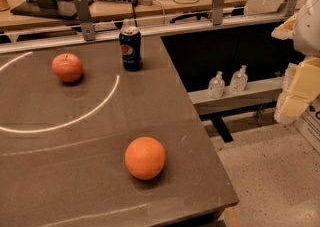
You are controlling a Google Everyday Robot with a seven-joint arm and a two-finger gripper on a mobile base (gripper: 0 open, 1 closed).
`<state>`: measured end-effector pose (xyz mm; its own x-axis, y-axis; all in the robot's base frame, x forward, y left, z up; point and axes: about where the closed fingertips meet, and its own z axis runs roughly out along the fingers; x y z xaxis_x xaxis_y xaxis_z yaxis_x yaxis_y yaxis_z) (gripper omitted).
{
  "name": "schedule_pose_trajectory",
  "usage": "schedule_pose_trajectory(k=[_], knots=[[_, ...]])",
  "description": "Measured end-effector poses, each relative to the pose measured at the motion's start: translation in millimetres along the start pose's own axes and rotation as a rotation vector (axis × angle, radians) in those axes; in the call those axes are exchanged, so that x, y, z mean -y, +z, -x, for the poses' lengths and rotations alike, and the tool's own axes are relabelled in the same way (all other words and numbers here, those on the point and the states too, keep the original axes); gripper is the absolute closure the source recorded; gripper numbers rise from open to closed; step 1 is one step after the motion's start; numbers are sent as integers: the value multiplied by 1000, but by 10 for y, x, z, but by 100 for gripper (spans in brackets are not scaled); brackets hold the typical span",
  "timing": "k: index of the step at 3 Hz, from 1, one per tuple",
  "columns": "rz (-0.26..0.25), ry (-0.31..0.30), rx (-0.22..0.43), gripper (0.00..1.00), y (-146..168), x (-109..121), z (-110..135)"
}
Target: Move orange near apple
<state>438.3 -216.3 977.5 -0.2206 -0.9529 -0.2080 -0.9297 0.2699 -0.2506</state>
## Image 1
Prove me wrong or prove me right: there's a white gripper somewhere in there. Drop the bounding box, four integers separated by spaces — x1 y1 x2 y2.
271 0 320 125

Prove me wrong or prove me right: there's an orange fruit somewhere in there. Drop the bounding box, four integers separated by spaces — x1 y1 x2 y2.
125 137 166 180

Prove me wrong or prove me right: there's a red apple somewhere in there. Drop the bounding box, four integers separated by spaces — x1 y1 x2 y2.
52 53 83 83

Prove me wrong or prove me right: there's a clear sanitizer bottle right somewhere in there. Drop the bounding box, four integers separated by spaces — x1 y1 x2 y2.
230 65 248 92

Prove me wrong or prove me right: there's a clear sanitizer bottle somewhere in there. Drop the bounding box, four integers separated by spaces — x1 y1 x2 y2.
230 65 248 92
208 71 225 99

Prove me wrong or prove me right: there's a clear sanitizer bottle left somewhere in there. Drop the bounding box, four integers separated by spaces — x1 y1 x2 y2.
208 71 225 99

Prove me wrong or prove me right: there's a blue Pepsi can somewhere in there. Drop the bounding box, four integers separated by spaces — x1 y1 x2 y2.
119 26 143 71

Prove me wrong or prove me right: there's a black monitor stand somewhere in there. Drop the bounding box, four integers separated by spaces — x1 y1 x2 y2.
10 0 77 20

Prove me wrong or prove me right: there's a metal bracket middle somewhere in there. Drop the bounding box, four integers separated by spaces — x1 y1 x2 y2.
211 0 225 25

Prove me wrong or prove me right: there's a metal bracket left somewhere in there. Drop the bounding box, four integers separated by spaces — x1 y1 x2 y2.
73 0 96 41

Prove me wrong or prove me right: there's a metal rail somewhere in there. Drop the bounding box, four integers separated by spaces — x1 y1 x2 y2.
0 6 320 55

